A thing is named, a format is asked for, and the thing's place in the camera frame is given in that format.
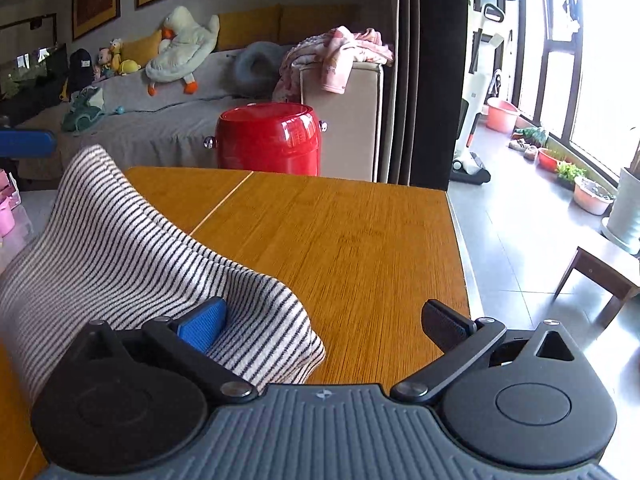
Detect beige sofa armrest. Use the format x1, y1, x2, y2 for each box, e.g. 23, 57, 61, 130
299, 60, 386, 183

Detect yellow throw pillow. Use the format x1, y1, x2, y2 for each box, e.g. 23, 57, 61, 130
120, 29, 163, 67

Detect black fish tank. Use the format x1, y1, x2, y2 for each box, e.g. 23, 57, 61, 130
0, 42, 68, 128

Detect white upright floor washer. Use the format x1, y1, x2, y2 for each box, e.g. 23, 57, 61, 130
450, 2, 506, 186

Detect tray of green seedlings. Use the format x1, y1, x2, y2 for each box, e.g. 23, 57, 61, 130
556, 161, 587, 191

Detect green leafy plant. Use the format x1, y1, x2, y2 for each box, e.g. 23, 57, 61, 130
515, 126, 548, 147

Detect potted palm white pot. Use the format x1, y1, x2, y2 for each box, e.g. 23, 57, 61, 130
601, 130, 640, 256

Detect black backpack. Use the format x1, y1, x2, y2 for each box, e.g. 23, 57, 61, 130
67, 48, 96, 93

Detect striped knit sweater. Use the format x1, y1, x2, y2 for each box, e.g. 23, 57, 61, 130
0, 145, 327, 406

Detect pile of pink clothes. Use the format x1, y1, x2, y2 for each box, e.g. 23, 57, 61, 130
272, 26, 395, 103

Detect white duck plush toy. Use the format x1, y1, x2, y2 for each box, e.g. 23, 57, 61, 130
145, 6, 221, 97

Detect green plush toy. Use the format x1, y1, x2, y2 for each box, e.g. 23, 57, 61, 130
61, 86, 106, 133

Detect dark brown curtain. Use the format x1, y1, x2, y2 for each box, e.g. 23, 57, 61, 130
387, 0, 473, 191

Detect black aquarium lamp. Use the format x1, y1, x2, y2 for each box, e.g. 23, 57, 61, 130
0, 12, 58, 31

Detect red plastic basin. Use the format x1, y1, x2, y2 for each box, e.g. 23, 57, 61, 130
537, 147, 566, 172

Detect red round plastic stool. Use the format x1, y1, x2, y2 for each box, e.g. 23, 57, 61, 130
206, 101, 328, 177

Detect pink basin with soil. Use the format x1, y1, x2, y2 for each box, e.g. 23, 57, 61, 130
573, 176, 615, 216

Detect mustard yellow back cushion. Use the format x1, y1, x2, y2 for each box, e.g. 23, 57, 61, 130
277, 4, 358, 43
215, 6, 282, 52

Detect small wooden stool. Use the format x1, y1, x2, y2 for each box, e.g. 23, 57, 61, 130
554, 246, 640, 328

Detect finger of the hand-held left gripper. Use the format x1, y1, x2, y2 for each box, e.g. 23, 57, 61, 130
0, 129, 57, 158

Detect pink plastic basin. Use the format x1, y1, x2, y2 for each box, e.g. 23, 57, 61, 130
486, 97, 521, 134

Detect small doll plush toys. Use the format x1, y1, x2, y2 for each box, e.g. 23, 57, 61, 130
95, 38, 123, 80

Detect grey neck pillow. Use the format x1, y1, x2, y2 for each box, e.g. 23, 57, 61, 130
231, 42, 291, 98

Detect grey covered sofa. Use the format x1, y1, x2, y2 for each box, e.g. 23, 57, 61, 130
15, 4, 396, 183

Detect pink toy box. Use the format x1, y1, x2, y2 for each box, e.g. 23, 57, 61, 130
0, 170, 23, 238

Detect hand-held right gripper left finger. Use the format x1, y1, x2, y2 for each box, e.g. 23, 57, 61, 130
75, 296, 258, 406

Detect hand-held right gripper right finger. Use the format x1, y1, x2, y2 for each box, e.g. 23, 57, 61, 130
390, 299, 581, 405

